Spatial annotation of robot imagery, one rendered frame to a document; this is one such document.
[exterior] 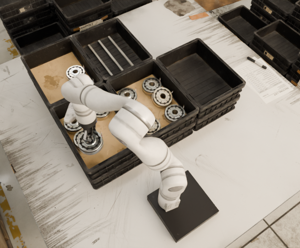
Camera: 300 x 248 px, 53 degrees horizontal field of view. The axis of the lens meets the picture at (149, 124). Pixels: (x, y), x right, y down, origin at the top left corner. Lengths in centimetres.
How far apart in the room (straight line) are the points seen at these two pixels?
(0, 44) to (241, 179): 266
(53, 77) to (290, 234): 182
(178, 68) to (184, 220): 83
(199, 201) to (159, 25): 127
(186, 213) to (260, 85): 92
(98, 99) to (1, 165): 176
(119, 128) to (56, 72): 109
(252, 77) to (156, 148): 119
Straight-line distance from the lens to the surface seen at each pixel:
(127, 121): 73
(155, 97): 153
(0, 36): 349
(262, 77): 198
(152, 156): 86
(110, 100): 84
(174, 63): 175
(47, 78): 176
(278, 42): 275
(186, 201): 142
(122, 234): 143
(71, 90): 97
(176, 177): 109
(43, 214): 152
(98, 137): 127
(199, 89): 164
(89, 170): 129
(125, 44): 186
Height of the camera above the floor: 209
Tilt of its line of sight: 58 degrees down
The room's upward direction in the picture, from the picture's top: 1 degrees clockwise
